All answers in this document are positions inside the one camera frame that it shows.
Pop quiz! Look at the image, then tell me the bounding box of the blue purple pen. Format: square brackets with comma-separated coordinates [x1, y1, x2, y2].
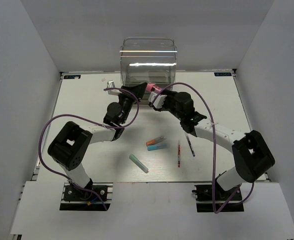
[185, 133, 196, 157]

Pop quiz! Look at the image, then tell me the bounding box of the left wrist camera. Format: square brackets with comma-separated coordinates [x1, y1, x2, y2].
[104, 80, 121, 96]

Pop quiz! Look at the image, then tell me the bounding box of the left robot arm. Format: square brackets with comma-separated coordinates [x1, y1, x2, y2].
[47, 81, 148, 200]

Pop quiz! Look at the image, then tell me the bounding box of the red pen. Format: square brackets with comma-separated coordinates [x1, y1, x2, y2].
[177, 140, 181, 168]

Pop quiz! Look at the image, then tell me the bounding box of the orange capped highlighter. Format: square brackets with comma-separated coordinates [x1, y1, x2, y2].
[145, 136, 167, 147]

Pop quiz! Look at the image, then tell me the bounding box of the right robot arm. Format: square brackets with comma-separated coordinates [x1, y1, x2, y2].
[148, 88, 275, 200]

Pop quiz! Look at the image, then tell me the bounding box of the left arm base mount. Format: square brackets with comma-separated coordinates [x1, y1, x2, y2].
[59, 182, 113, 212]

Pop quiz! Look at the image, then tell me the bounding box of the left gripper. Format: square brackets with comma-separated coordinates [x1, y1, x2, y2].
[117, 82, 147, 124]

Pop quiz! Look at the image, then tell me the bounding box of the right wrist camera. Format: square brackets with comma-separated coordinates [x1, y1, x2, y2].
[148, 92, 167, 109]

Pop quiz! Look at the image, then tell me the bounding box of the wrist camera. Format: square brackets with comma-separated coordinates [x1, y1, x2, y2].
[104, 80, 121, 96]
[148, 92, 167, 109]

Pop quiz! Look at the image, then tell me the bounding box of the blue capped highlighter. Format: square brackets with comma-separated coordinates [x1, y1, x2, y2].
[147, 143, 170, 151]

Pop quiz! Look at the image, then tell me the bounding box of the clear drawer organizer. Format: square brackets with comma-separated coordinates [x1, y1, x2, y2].
[118, 37, 179, 103]

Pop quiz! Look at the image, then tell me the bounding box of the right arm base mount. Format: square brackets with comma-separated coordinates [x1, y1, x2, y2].
[191, 184, 244, 213]

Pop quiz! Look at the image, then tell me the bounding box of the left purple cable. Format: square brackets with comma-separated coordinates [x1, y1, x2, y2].
[38, 87, 140, 211]

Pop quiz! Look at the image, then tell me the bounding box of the green capped highlighter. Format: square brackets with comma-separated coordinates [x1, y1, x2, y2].
[129, 154, 149, 174]

